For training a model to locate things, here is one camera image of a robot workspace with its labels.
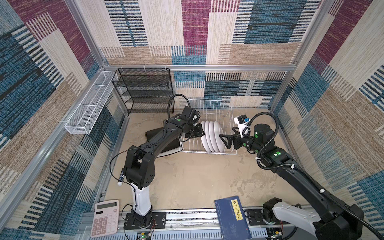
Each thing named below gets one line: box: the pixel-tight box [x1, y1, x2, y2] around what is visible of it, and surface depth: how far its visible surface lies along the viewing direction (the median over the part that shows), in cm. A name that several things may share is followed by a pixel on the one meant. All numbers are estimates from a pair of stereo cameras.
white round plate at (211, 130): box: [208, 121, 220, 153], surface depth 89 cm
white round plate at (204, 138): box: [200, 120, 211, 152], surface depth 87 cm
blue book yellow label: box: [214, 195, 252, 240], surface depth 74 cm
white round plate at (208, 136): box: [205, 120, 215, 153], surface depth 88 cm
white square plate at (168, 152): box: [157, 147, 180, 158], surface depth 96 cm
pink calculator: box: [90, 200, 120, 238], surface depth 74 cm
